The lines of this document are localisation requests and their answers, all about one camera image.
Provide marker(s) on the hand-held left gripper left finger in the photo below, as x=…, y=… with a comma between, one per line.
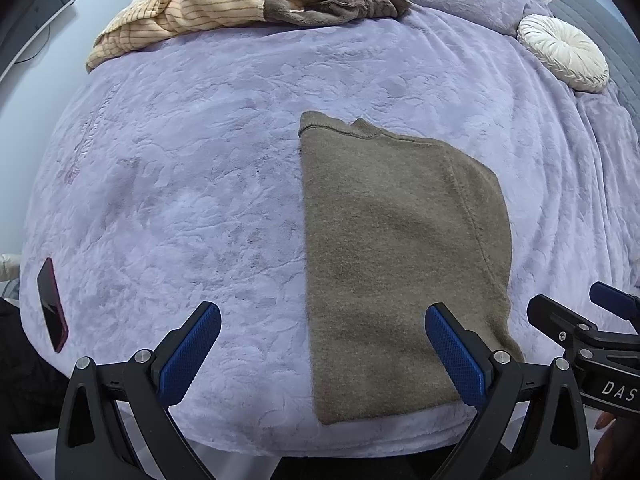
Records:
x=190, y=355

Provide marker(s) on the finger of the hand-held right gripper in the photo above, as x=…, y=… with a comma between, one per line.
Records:
x=560, y=322
x=612, y=297

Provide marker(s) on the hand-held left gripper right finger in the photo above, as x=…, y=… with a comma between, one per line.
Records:
x=457, y=355

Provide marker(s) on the olive brown knit sweater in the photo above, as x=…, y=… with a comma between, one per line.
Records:
x=390, y=240

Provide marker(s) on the person's right hand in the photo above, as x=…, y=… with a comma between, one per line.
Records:
x=607, y=422

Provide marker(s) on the dark red smartphone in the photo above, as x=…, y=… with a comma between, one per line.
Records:
x=50, y=305

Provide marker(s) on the lavender embossed blanket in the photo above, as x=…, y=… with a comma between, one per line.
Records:
x=200, y=185

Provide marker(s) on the white cloth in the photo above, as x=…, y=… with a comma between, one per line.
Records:
x=7, y=267

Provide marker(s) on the white round pleated cushion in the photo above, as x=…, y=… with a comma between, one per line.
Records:
x=562, y=50

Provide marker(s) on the grey quilted headboard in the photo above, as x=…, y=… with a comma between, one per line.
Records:
x=600, y=15

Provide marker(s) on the cream striped garment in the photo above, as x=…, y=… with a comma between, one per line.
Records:
x=200, y=10

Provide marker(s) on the grey flat monitor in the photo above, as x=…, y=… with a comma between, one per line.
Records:
x=45, y=10

